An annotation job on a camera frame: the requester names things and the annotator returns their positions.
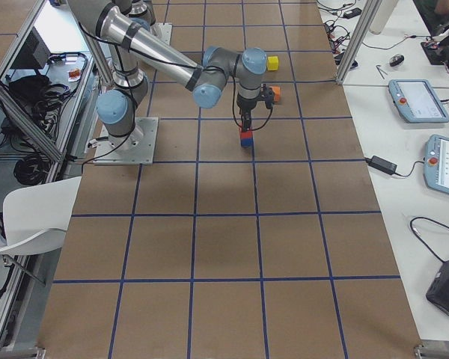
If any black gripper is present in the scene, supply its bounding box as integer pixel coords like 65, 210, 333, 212
236, 95, 260, 132

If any red wooden block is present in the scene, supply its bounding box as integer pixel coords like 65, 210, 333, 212
239, 128, 253, 142

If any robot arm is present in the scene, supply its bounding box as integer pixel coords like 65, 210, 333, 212
112, 0, 156, 28
69, 1, 274, 147

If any blue wooden block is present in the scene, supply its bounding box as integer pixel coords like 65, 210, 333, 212
240, 138, 254, 148

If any orange wooden block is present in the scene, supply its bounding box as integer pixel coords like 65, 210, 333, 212
269, 86, 281, 104

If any yellow wooden block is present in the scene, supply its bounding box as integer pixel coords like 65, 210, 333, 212
266, 56, 280, 72

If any black power adapter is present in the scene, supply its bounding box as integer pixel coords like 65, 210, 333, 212
365, 156, 397, 175

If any teach pendant tablet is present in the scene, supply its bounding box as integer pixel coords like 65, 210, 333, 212
424, 135, 449, 194
388, 79, 449, 123

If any white chair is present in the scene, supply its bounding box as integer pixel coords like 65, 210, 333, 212
0, 177, 82, 256

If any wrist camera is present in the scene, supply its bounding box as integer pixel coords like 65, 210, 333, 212
260, 84, 275, 110

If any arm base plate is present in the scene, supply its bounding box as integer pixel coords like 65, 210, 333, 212
93, 117, 159, 165
150, 22, 172, 46

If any aluminium frame post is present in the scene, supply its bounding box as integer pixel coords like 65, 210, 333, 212
335, 0, 381, 85

